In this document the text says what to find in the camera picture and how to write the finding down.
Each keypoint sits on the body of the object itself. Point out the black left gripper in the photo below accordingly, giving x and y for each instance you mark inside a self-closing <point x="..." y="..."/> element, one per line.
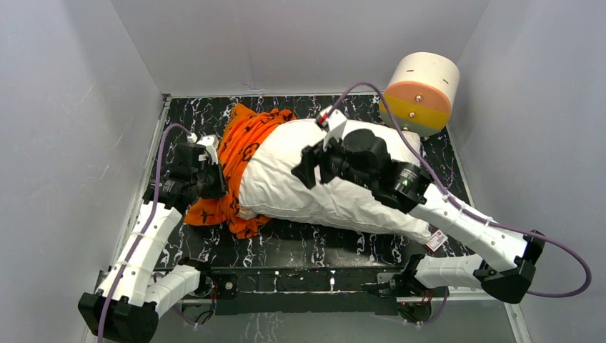
<point x="216" y="176"/>

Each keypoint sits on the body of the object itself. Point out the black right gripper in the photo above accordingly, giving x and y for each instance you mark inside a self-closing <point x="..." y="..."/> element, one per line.
<point x="314" y="156"/>

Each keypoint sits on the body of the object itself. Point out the white pillow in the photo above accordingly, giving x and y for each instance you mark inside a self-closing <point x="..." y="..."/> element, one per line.
<point x="268" y="188"/>

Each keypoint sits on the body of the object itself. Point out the orange patterned plush pillowcase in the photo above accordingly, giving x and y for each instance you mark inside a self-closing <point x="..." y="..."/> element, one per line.
<point x="243" y="135"/>

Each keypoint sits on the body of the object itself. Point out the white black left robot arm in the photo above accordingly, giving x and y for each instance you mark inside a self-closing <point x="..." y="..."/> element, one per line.
<point x="127" y="305"/>

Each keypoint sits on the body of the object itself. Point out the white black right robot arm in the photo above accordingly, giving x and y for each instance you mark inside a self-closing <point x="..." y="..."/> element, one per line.
<point x="503" y="264"/>

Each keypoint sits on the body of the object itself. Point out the white cylinder with coloured lid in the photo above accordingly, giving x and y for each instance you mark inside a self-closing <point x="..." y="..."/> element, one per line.
<point x="421" y="93"/>

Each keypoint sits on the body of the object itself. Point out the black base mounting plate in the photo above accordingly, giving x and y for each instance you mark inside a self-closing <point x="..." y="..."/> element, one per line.
<point x="308" y="289"/>

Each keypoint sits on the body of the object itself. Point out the red white label tag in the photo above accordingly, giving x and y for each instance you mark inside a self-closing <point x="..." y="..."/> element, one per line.
<point x="436" y="241"/>

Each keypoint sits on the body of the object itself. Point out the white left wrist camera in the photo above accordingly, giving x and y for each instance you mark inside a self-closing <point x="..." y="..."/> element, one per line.
<point x="205" y="148"/>

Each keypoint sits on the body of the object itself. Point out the aluminium front rail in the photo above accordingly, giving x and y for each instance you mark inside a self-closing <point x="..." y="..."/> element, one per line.
<point x="455" y="294"/>

